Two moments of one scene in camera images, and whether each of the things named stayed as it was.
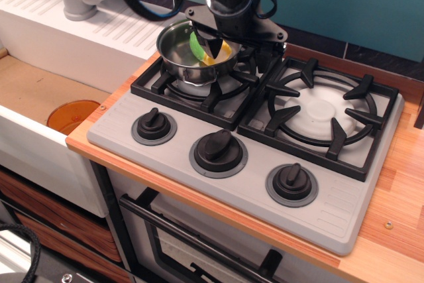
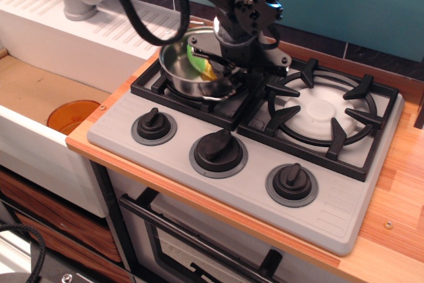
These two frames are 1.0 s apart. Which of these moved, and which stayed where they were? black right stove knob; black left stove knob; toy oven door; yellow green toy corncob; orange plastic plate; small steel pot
Moved: yellow green toy corncob; small steel pot
Stayed: toy oven door; black right stove knob; orange plastic plate; black left stove knob
